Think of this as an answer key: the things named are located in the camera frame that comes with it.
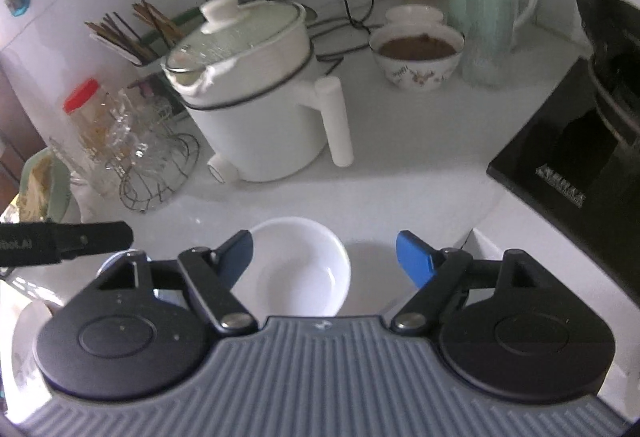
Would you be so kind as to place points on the patterned ceramic bowl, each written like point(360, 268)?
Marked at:
point(417, 62)

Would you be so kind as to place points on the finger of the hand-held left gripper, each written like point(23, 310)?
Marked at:
point(100, 237)

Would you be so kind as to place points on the glass pot lid white knob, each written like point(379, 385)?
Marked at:
point(235, 37)

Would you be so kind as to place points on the white electric cooking pot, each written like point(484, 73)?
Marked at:
point(270, 132)

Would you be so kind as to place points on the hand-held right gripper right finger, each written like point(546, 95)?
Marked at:
point(415, 259)

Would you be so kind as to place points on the green basket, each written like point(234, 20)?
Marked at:
point(47, 187)

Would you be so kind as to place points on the blue valve cap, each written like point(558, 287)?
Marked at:
point(17, 2)

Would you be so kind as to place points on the white lidded bowl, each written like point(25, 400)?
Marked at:
point(415, 14)

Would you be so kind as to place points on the bundle of chopsticks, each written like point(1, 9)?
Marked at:
point(135, 29)

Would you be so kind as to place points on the clear plastic cup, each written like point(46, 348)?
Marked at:
point(485, 47)

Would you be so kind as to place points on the plastic jar red lid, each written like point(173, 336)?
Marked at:
point(87, 127)

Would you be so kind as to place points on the white leaf-pattern plate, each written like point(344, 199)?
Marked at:
point(20, 367)

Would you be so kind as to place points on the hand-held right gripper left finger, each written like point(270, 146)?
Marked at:
point(234, 259)

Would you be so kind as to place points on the black wok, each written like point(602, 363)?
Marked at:
point(612, 37)

